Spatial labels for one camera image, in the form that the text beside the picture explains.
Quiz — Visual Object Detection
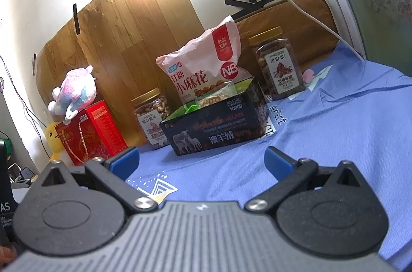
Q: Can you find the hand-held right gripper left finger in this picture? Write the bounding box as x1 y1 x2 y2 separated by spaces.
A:
35 146 159 214

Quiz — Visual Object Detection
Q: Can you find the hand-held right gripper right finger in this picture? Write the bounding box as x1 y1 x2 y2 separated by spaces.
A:
245 146 367 214

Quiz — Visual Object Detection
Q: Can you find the black cardboard box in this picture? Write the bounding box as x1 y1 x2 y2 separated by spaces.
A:
160 76 269 157

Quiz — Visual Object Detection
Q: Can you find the pumpkin seed packet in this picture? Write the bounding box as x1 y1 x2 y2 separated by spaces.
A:
195 81 235 110

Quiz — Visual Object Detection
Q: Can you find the red gift box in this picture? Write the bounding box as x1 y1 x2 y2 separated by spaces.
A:
55 100 128 166

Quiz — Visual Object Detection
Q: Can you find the nut jar with purple label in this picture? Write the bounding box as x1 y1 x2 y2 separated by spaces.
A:
131 88 171 150

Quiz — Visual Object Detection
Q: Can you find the yellow duck plush toy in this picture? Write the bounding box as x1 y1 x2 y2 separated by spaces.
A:
45 121 70 163

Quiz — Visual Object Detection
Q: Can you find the blue printed tablecloth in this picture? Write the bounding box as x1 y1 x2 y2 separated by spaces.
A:
124 42 412 272

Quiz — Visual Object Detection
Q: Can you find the pink and blue plush toy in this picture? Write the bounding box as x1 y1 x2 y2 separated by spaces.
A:
48 65 99 125

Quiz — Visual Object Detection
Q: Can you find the nut jar with green label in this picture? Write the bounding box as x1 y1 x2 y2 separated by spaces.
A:
248 27 306 100

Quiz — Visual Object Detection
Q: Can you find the pink snack bag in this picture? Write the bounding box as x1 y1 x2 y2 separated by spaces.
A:
156 15 255 105

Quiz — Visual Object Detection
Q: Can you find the wooden board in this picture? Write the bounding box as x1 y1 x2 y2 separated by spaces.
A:
34 0 207 147

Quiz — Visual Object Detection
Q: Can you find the brown padded board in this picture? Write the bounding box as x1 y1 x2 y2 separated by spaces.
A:
233 0 342 76

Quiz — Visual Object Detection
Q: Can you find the glass door with white frame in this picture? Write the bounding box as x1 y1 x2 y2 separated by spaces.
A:
291 0 412 78

